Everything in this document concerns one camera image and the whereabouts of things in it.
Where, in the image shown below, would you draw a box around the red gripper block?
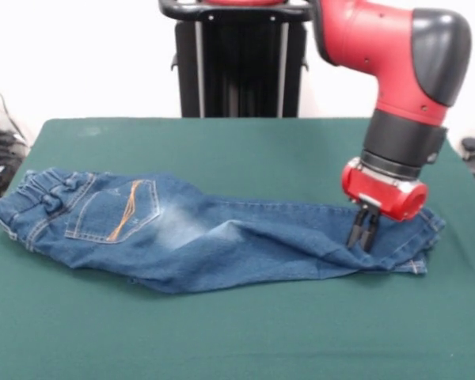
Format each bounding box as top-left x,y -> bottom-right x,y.
340,157 -> 429,253

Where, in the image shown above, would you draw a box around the blue denim jeans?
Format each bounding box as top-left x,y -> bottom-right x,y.
0,168 -> 447,295

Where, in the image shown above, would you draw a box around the dark green table cloth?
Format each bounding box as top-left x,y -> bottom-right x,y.
0,116 -> 475,380

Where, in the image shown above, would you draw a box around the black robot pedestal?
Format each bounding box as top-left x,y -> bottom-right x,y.
158,0 -> 320,119

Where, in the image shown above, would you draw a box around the black cable bundle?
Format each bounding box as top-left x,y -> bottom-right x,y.
0,130 -> 29,207

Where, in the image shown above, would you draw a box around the thin grey cable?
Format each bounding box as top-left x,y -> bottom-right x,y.
0,73 -> 27,143

